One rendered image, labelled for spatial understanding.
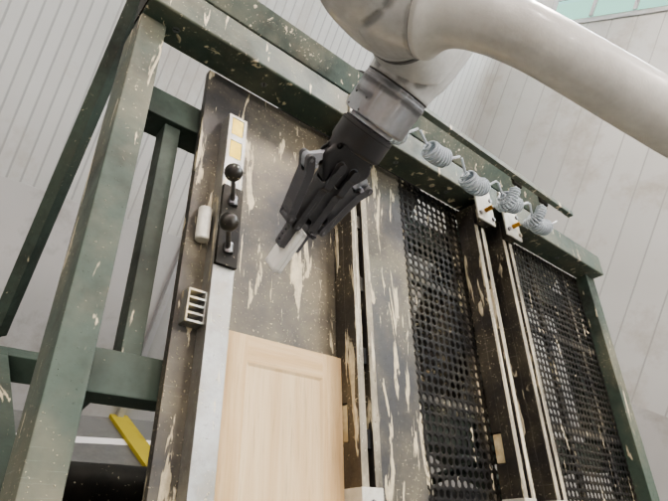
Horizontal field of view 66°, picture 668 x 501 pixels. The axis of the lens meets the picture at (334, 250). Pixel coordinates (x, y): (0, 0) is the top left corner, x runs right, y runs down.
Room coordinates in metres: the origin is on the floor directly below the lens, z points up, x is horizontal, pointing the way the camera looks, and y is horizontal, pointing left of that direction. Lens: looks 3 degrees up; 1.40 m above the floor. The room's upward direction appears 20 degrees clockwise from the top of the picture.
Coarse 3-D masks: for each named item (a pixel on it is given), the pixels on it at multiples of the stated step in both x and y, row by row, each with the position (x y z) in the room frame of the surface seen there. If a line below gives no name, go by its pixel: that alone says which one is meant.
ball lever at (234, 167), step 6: (228, 168) 1.03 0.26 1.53; (234, 168) 1.02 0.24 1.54; (240, 168) 1.03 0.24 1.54; (228, 174) 1.03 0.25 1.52; (234, 174) 1.03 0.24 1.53; (240, 174) 1.03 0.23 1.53; (234, 180) 1.04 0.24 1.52; (234, 186) 1.08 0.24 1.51; (234, 192) 1.10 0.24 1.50; (234, 198) 1.12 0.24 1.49; (234, 204) 1.12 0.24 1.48
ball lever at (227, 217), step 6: (222, 216) 0.97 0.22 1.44; (228, 216) 0.97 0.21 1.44; (234, 216) 0.98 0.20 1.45; (222, 222) 0.97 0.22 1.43; (228, 222) 0.97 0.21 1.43; (234, 222) 0.97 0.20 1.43; (222, 228) 0.98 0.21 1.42; (228, 228) 0.97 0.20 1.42; (234, 228) 0.98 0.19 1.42; (228, 234) 1.02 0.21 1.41; (228, 240) 1.04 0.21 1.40; (228, 246) 1.06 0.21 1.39; (228, 252) 1.07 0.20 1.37
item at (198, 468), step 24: (240, 120) 1.26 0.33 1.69; (216, 192) 1.16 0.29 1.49; (216, 216) 1.12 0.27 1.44; (216, 264) 1.06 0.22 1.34; (216, 288) 1.04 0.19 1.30; (216, 312) 1.02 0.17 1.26; (216, 336) 1.00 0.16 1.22; (216, 360) 0.98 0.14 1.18; (192, 384) 0.96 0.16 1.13; (216, 384) 0.96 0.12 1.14; (192, 408) 0.94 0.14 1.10; (216, 408) 0.95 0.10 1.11; (192, 432) 0.91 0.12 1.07; (216, 432) 0.93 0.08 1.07; (192, 456) 0.89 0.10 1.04; (216, 456) 0.91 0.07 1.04; (192, 480) 0.87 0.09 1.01
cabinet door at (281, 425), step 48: (240, 336) 1.06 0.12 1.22; (240, 384) 1.02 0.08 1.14; (288, 384) 1.10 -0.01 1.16; (336, 384) 1.18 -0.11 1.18; (240, 432) 0.98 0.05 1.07; (288, 432) 1.06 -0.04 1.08; (336, 432) 1.13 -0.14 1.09; (240, 480) 0.95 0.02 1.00; (288, 480) 1.02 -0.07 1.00; (336, 480) 1.09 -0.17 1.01
